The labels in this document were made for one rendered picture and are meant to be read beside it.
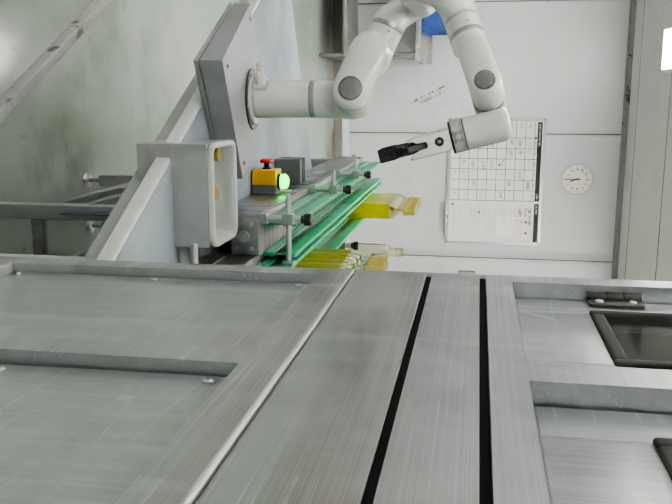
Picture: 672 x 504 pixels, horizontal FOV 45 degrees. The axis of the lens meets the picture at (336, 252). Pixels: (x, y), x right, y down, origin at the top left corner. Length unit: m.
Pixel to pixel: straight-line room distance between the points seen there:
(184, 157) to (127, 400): 1.14
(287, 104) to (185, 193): 0.45
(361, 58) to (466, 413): 1.48
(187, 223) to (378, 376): 1.16
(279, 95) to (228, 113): 0.19
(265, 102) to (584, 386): 1.54
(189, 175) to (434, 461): 1.30
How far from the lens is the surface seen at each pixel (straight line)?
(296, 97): 2.05
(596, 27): 7.88
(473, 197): 7.84
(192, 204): 1.73
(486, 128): 1.84
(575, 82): 7.84
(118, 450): 0.55
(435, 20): 7.20
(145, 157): 1.76
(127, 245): 1.54
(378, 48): 1.98
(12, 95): 2.28
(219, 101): 1.91
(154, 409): 0.61
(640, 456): 0.58
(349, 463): 0.49
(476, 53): 1.87
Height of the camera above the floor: 1.39
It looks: 10 degrees down
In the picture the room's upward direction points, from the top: 92 degrees clockwise
